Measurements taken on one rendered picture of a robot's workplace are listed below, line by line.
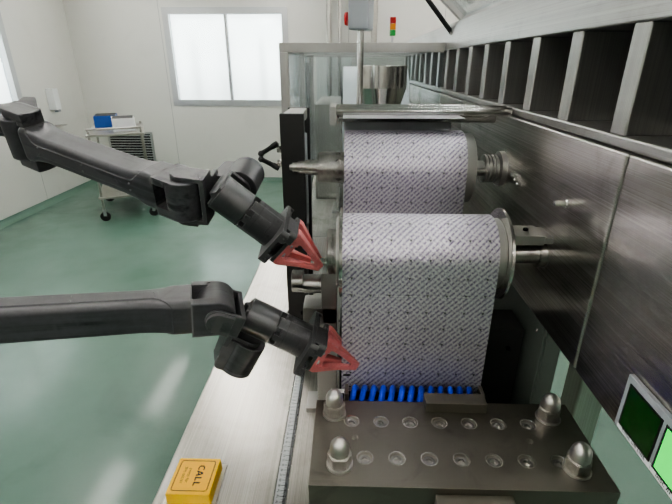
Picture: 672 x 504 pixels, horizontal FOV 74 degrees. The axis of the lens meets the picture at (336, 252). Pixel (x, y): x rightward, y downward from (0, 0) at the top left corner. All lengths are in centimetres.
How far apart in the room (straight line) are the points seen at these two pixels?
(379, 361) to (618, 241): 39
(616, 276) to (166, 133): 638
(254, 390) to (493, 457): 50
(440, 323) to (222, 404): 48
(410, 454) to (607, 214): 41
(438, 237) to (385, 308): 14
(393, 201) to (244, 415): 51
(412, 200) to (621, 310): 44
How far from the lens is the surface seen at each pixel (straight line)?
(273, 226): 69
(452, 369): 79
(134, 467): 220
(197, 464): 85
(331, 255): 69
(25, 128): 96
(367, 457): 69
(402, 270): 68
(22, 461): 244
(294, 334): 71
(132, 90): 681
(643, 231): 58
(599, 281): 65
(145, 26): 670
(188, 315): 68
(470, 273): 70
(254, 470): 85
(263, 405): 96
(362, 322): 72
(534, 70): 91
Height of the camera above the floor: 153
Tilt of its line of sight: 23 degrees down
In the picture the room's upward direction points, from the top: straight up
